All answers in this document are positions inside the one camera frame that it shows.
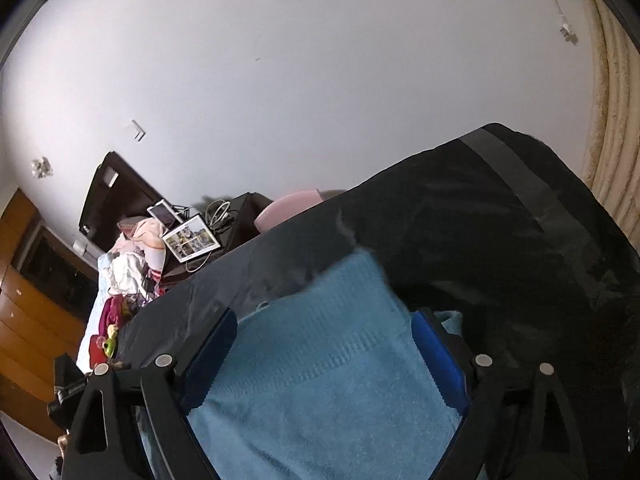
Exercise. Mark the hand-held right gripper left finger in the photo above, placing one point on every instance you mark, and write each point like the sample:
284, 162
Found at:
210, 355

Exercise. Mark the white crumpled cloth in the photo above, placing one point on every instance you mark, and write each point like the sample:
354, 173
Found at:
125, 272

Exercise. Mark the ceiling lamp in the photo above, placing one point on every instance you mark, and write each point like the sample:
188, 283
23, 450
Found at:
42, 167

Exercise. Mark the beige curtain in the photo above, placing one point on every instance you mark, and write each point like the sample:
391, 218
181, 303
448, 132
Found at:
615, 110

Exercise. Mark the magenta garment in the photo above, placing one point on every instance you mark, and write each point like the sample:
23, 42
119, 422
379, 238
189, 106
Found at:
112, 312

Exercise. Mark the dark doorway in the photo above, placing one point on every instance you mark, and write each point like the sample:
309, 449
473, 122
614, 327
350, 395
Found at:
50, 265

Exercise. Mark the dark wooden nightstand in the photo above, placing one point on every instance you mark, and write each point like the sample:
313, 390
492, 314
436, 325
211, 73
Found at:
240, 220

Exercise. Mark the white tablet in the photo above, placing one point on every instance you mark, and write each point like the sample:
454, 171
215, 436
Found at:
164, 212

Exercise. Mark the green and white toy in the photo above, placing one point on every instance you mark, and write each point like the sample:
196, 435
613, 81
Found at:
111, 340

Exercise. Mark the red cloth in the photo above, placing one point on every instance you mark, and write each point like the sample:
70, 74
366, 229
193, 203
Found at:
95, 355

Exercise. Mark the blue knitted sweater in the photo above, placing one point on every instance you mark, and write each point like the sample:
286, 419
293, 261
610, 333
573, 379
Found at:
320, 360

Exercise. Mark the pink striped pillow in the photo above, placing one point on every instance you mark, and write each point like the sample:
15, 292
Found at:
147, 232

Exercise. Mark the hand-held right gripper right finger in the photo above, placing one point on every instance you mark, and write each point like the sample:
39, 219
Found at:
440, 360

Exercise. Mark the white light switch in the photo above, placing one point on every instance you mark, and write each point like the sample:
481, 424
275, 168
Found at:
136, 130

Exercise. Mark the white textured blanket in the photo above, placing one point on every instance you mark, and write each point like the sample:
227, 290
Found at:
92, 310

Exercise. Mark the photo collage frame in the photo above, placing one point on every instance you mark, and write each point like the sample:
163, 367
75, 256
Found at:
192, 237

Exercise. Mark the brown wooden wardrobe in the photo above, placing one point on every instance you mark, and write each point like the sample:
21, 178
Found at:
30, 320

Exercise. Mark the dark wooden headboard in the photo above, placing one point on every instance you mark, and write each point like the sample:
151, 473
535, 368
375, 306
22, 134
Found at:
115, 195

